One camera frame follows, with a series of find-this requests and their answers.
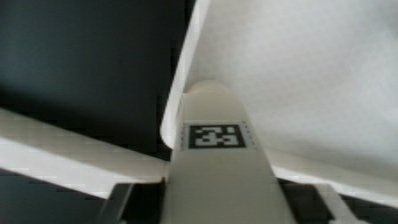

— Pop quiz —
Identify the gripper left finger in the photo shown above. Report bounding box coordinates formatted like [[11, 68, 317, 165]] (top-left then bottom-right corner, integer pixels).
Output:
[[95, 181, 166, 224]]

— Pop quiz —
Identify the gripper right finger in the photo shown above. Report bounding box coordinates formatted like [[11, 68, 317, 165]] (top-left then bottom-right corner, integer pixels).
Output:
[[281, 181, 370, 224]]

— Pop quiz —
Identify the white desk leg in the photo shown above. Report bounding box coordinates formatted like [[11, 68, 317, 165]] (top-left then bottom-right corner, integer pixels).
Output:
[[162, 80, 297, 224]]

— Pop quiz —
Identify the white desk tabletop tray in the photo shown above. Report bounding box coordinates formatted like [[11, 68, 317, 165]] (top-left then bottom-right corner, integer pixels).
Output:
[[160, 0, 398, 208]]

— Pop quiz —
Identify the white U-shaped obstacle fence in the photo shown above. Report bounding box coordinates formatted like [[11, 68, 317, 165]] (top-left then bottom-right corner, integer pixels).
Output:
[[0, 109, 168, 198]]

